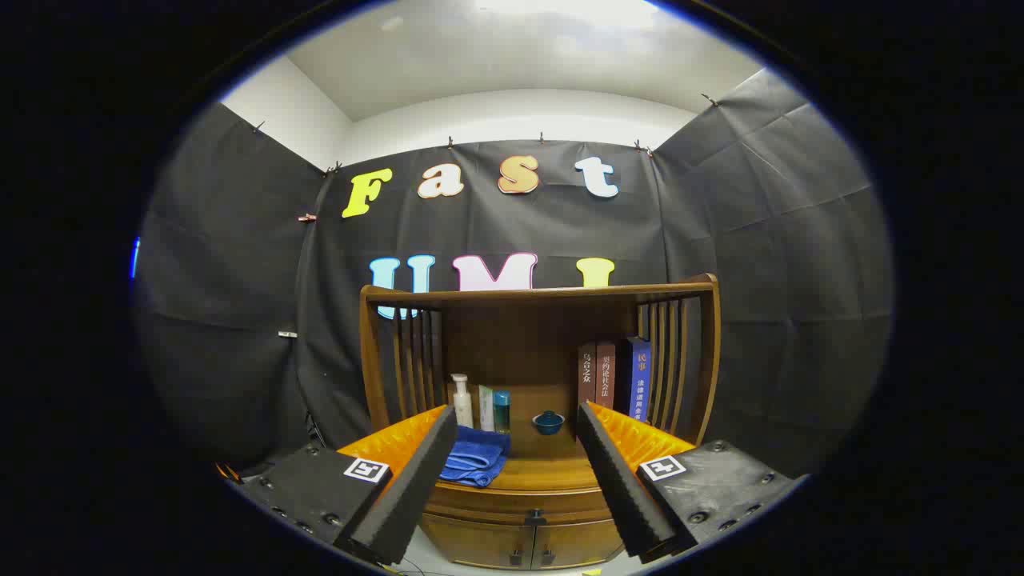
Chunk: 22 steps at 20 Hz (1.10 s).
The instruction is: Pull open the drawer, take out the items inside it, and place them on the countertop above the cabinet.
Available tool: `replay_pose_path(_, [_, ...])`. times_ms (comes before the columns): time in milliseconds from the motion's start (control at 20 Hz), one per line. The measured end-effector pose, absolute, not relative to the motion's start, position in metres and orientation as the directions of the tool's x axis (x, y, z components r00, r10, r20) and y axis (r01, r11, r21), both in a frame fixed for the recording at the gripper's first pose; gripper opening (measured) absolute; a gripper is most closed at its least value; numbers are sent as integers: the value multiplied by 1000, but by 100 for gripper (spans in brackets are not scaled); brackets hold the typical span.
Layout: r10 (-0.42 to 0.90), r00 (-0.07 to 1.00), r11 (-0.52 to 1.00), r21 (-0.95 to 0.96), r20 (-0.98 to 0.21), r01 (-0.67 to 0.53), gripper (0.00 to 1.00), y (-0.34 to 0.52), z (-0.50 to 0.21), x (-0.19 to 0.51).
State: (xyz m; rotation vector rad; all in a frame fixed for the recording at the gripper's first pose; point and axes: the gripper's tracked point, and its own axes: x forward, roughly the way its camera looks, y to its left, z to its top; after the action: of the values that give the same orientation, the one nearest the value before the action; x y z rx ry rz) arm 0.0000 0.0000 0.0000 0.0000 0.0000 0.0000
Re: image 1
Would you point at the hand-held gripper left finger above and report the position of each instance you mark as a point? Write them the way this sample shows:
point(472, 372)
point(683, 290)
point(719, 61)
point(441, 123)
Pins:
point(404, 496)

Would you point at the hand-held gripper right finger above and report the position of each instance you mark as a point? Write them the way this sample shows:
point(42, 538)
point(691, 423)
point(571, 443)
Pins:
point(620, 488)

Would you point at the wooden drawer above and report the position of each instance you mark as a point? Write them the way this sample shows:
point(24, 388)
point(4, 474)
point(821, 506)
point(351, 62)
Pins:
point(496, 502)

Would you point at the wooden cabinet door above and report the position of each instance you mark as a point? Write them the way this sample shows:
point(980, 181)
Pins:
point(580, 546)
point(480, 544)

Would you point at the wooden cabinet with slatted shelf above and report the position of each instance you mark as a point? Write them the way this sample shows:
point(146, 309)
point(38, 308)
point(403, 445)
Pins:
point(520, 336)

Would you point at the blue folded towel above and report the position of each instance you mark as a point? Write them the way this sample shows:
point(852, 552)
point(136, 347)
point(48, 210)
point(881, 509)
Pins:
point(480, 452)

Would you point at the small blue lidded pot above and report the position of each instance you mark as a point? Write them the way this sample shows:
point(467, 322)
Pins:
point(549, 423)

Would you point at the white pump bottle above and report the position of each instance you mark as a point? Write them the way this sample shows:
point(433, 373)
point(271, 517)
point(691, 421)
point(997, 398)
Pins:
point(462, 408)

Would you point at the blue book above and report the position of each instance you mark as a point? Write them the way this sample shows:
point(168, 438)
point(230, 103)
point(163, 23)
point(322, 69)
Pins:
point(639, 376)

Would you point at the white and green tube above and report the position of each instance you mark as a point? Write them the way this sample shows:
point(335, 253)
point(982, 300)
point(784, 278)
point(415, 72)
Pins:
point(486, 410)

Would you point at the black backdrop cloth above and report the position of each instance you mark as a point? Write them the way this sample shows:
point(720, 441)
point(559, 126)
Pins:
point(240, 280)

